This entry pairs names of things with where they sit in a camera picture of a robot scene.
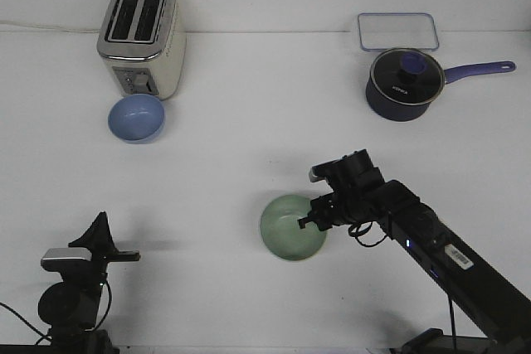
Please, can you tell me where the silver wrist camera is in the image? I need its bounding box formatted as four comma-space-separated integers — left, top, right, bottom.
41, 247, 92, 272
309, 161, 336, 185

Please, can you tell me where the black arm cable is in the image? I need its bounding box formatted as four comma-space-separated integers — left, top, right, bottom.
0, 302, 51, 347

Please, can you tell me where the clear rectangular container lid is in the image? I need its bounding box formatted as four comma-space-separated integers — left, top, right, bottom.
357, 12, 440, 51

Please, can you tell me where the glass pot lid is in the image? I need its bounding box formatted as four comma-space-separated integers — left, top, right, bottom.
370, 48, 445, 105

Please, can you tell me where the dark blue saucepan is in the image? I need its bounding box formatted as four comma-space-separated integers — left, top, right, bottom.
366, 60, 516, 122

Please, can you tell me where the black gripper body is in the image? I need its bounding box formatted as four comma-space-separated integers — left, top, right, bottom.
58, 250, 140, 278
309, 149, 387, 231

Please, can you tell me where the green bowl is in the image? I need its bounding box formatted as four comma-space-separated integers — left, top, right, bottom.
260, 194, 327, 261

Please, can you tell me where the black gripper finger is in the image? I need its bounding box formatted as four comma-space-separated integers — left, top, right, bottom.
297, 211, 318, 229
68, 211, 118, 251

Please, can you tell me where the blue bowl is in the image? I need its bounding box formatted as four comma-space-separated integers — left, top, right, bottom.
107, 94, 165, 143

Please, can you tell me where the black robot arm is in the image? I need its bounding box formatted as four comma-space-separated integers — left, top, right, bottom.
299, 150, 530, 353
37, 211, 140, 353

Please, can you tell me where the cream and steel toaster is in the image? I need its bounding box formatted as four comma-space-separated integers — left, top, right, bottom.
96, 0, 187, 100

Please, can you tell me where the white toaster power cord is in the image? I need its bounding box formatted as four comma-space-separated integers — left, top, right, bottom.
0, 18, 103, 34

